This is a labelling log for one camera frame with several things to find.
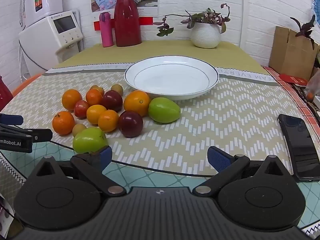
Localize green apple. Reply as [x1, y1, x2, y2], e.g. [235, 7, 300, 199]
[72, 127, 108, 155]
[148, 97, 181, 124]

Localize small tangerine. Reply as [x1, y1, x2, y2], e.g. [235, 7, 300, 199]
[86, 89, 103, 106]

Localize large blue round doily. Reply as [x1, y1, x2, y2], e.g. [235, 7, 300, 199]
[311, 0, 320, 26]

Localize red envelope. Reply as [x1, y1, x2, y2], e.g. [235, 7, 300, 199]
[279, 73, 308, 86]

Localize clear plastic bag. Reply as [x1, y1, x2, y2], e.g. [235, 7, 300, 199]
[305, 74, 320, 103]

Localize chevron patterned tablecloth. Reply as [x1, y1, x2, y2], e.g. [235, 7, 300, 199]
[0, 64, 320, 178]

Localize tangerine with green stem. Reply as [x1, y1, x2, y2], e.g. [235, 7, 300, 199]
[52, 111, 76, 136]

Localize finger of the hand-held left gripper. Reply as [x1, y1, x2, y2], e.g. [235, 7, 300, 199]
[0, 124, 53, 143]
[0, 114, 24, 126]

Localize white water purifier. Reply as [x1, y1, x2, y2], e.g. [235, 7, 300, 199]
[24, 0, 63, 28]

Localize red thermos jug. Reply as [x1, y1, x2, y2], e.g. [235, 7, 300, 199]
[114, 0, 142, 47]

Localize dark red plum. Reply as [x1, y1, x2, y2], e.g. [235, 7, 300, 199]
[100, 90, 123, 112]

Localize white appliance with screen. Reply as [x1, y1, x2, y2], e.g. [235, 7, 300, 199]
[18, 9, 84, 77]

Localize white wall conduit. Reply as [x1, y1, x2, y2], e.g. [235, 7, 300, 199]
[239, 0, 245, 48]

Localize large orange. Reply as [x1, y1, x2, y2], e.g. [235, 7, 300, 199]
[123, 90, 150, 117]

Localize cardboard box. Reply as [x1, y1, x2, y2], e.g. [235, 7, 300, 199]
[269, 26, 320, 75]

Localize white plate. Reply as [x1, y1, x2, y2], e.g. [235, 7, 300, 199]
[124, 56, 220, 101]

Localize yellow green tablecloth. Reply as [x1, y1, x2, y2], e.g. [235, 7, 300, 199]
[51, 39, 269, 74]

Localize brown longan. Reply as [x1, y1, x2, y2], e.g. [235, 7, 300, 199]
[111, 84, 124, 97]
[72, 123, 87, 137]

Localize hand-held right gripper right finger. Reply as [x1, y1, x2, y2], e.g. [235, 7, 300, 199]
[193, 146, 290, 197]

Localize medium orange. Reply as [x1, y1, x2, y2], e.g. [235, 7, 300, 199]
[98, 109, 120, 132]

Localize pink bottle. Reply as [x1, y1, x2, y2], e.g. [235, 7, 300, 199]
[99, 11, 115, 48]

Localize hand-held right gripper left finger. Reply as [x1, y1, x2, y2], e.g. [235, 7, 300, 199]
[32, 145, 127, 197]

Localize small yellow red fruit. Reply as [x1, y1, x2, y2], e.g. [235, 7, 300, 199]
[90, 85, 105, 96]

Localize dark purple leafy plant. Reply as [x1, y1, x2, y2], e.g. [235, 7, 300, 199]
[290, 14, 317, 50]

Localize black smartphone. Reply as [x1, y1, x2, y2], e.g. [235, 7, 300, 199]
[278, 114, 320, 183]

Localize red paper strip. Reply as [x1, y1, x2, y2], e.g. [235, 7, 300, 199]
[93, 17, 153, 30]

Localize yellowish orange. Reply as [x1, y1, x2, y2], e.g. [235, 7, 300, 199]
[86, 104, 107, 125]

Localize dark red apple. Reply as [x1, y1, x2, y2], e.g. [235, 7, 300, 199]
[118, 110, 144, 138]

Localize dark red container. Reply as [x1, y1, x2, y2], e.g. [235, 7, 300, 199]
[0, 76, 14, 111]

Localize purple green trailing plant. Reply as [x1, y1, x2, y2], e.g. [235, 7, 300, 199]
[154, 3, 231, 37]

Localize red plaid cloth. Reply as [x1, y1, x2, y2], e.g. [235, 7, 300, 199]
[261, 66, 320, 125]

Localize white ribbed plant pot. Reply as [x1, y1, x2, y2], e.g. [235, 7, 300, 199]
[190, 22, 222, 49]

